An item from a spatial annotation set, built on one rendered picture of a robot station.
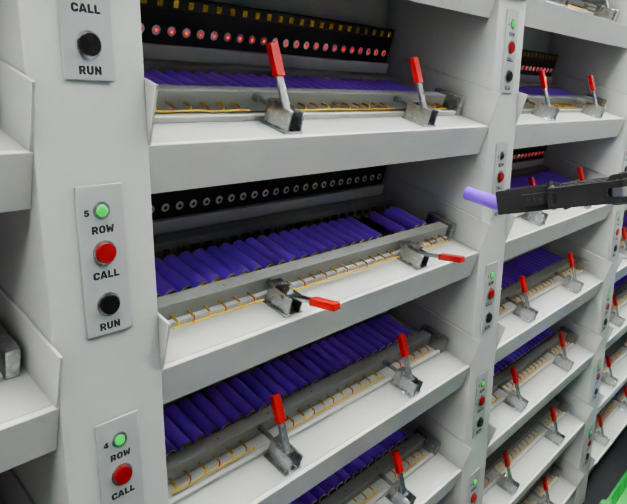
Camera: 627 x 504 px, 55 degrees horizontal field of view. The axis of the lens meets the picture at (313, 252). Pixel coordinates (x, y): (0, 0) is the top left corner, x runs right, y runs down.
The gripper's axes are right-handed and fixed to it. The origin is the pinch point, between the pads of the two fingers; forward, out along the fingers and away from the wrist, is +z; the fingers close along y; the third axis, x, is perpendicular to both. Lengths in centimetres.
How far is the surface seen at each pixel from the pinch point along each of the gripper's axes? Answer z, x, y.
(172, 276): 23.5, 1.5, 37.6
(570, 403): 34, 62, -84
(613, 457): 39, 95, -123
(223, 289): 18.9, 3.7, 34.6
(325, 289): 18.2, 7.0, 19.8
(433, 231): 19.7, 3.8, -8.0
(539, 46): 28, -32, -79
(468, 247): 17.6, 7.6, -14.3
